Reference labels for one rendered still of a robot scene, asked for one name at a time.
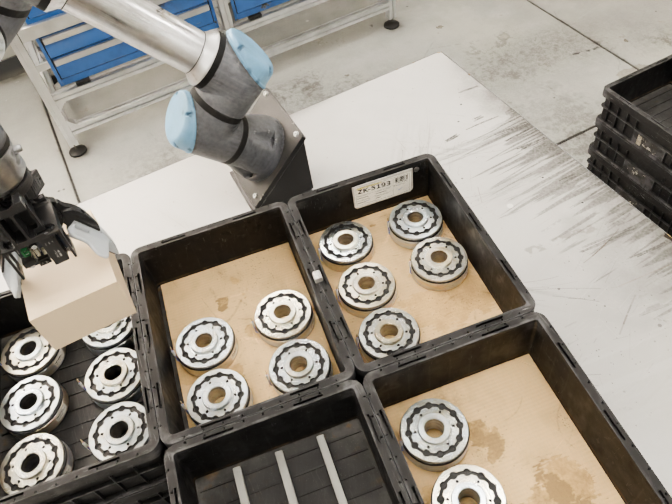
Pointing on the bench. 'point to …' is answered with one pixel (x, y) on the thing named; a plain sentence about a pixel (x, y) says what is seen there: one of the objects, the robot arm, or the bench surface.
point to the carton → (75, 295)
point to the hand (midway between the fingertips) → (68, 271)
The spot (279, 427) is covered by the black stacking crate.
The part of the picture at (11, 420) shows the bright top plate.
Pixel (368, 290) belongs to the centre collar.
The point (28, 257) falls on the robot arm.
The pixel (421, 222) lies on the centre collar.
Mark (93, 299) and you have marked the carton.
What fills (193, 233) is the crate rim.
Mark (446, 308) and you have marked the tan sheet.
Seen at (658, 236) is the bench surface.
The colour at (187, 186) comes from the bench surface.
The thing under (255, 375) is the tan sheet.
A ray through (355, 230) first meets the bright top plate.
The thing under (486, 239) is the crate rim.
